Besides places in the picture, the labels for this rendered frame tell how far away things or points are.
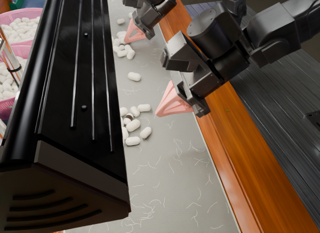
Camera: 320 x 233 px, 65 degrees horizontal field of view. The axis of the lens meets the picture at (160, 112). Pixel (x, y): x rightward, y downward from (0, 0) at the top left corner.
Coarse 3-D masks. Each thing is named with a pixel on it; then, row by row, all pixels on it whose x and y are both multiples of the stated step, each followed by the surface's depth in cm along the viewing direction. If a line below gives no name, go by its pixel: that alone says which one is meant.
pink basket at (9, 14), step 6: (6, 12) 95; (12, 12) 96; (18, 12) 97; (36, 12) 98; (12, 18) 97; (30, 18) 99; (36, 18) 99; (6, 24) 96; (18, 42) 80; (24, 42) 81; (30, 42) 82
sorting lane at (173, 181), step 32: (160, 32) 91; (128, 64) 77; (160, 64) 77; (128, 96) 67; (160, 96) 67; (160, 128) 59; (192, 128) 59; (128, 160) 53; (160, 160) 53; (192, 160) 53; (160, 192) 48; (192, 192) 48; (224, 192) 48; (96, 224) 44; (128, 224) 44; (160, 224) 44; (192, 224) 44; (224, 224) 44
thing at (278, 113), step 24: (240, 24) 110; (240, 72) 86; (264, 72) 86; (288, 72) 86; (312, 72) 86; (240, 96) 77; (264, 96) 77; (288, 96) 77; (312, 96) 77; (264, 120) 70; (288, 120) 70; (288, 144) 65; (312, 144) 65; (288, 168) 60; (312, 168) 60; (312, 192) 55; (312, 216) 52
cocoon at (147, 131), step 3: (144, 129) 57; (147, 129) 57; (150, 129) 57; (141, 132) 56; (144, 132) 56; (147, 132) 56; (150, 132) 57; (141, 135) 56; (144, 135) 56; (147, 135) 56; (144, 138) 56
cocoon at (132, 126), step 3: (135, 120) 58; (138, 120) 59; (129, 123) 58; (132, 123) 57; (135, 123) 58; (138, 123) 58; (126, 126) 58; (129, 126) 57; (132, 126) 57; (135, 126) 58; (138, 126) 58; (129, 129) 57; (132, 129) 57; (135, 129) 58
